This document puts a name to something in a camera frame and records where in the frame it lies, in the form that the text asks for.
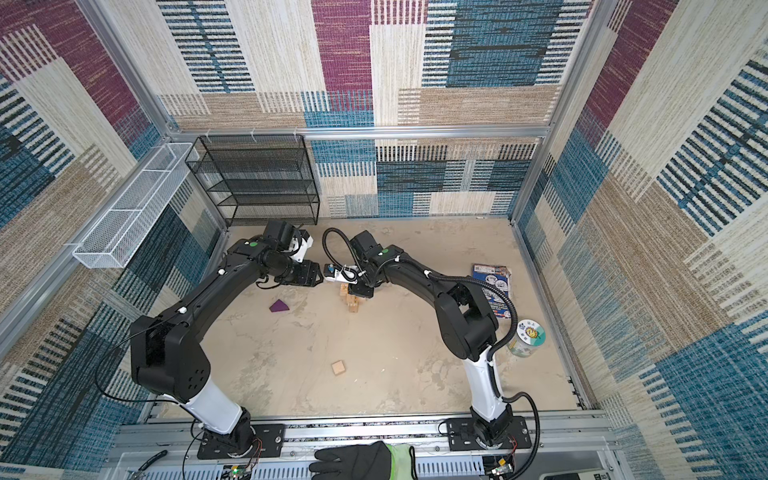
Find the small square wood block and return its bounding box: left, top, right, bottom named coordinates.
left=331, top=360, right=346, bottom=376

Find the round tape tin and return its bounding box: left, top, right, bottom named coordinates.
left=508, top=319, right=546, bottom=358

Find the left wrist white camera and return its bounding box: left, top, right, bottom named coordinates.
left=288, top=229, right=313, bottom=263

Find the black and green glove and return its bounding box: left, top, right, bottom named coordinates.
left=308, top=441, right=418, bottom=480

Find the black wire shelf rack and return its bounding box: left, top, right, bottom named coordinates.
left=185, top=134, right=320, bottom=227

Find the blue printed package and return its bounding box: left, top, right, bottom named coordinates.
left=472, top=264, right=511, bottom=319

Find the white wire mesh basket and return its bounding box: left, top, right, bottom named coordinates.
left=72, top=143, right=192, bottom=269

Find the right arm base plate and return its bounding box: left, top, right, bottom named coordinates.
left=442, top=416, right=533, bottom=451

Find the purple triangular block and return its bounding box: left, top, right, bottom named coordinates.
left=269, top=299, right=290, bottom=313

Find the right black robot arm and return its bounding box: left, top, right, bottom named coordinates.
left=321, top=227, right=520, bottom=448

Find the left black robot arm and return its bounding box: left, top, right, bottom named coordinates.
left=129, top=220, right=322, bottom=457

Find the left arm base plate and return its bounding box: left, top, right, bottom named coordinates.
left=196, top=424, right=285, bottom=460

